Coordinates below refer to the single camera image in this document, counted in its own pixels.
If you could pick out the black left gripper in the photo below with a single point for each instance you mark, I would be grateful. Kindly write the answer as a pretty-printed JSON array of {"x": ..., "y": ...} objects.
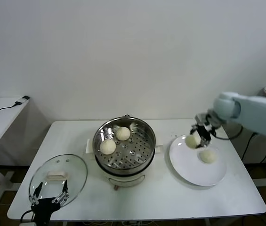
[{"x": 45, "y": 208}]

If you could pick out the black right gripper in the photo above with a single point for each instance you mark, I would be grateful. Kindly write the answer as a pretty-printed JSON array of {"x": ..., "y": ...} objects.
[{"x": 204, "y": 133}]

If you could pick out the white steamed baozi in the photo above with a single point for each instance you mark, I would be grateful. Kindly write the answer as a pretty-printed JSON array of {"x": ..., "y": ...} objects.
[
  {"x": 107, "y": 147},
  {"x": 123, "y": 133},
  {"x": 192, "y": 141},
  {"x": 208, "y": 156}
]

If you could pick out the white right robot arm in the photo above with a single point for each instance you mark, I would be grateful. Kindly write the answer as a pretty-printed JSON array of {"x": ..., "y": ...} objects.
[{"x": 252, "y": 110}]

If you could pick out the perforated steel steamer basket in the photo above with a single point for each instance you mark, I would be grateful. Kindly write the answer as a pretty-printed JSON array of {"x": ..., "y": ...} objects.
[{"x": 137, "y": 153}]

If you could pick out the white round plate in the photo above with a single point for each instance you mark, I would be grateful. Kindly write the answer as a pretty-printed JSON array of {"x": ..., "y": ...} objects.
[{"x": 184, "y": 164}]

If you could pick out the cream electric cooker base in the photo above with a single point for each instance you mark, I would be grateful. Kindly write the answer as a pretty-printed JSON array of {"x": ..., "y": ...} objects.
[{"x": 125, "y": 181}]

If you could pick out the small black plug device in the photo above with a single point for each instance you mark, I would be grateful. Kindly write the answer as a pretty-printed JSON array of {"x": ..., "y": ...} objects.
[{"x": 23, "y": 99}]

